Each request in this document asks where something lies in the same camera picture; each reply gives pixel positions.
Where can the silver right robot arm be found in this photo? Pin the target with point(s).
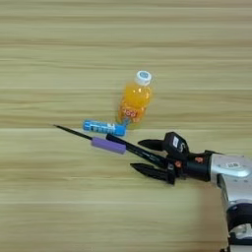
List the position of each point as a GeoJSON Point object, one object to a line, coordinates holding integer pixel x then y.
{"type": "Point", "coordinates": [234, 187]}

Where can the blue wrapped candy bar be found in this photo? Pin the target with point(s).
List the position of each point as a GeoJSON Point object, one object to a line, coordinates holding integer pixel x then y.
{"type": "Point", "coordinates": [101, 127]}

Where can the orange juice bottle white cap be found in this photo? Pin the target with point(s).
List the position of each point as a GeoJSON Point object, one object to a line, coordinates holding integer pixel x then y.
{"type": "Point", "coordinates": [135, 100]}

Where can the thin black stick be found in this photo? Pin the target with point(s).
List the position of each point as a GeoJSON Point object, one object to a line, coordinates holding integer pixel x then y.
{"type": "Point", "coordinates": [74, 132]}

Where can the purple rectangular block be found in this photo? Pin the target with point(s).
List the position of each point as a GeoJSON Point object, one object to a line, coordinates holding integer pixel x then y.
{"type": "Point", "coordinates": [108, 145]}

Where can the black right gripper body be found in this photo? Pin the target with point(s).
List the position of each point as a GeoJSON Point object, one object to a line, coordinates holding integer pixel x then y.
{"type": "Point", "coordinates": [195, 167]}

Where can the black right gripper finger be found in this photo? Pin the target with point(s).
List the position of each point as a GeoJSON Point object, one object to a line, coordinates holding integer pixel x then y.
{"type": "Point", "coordinates": [152, 144]}
{"type": "Point", "coordinates": [152, 172]}

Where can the black marker pen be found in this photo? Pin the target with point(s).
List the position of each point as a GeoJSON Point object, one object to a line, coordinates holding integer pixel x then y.
{"type": "Point", "coordinates": [141, 150]}

